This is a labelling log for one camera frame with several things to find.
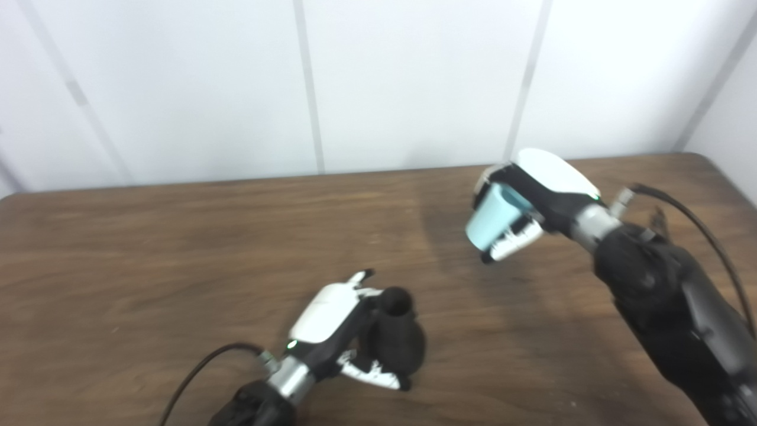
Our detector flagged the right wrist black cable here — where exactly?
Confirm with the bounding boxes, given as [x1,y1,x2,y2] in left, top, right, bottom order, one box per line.
[609,183,757,338]

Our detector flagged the light blue cup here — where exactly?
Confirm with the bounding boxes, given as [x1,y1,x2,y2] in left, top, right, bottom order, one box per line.
[465,182,534,252]

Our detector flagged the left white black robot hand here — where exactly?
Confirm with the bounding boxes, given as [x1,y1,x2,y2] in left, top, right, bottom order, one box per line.
[283,269,412,392]

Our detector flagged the black cup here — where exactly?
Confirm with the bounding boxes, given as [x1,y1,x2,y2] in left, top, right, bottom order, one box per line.
[362,287,426,382]

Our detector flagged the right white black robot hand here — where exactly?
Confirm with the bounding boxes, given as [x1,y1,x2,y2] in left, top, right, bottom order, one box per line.
[471,148,605,264]

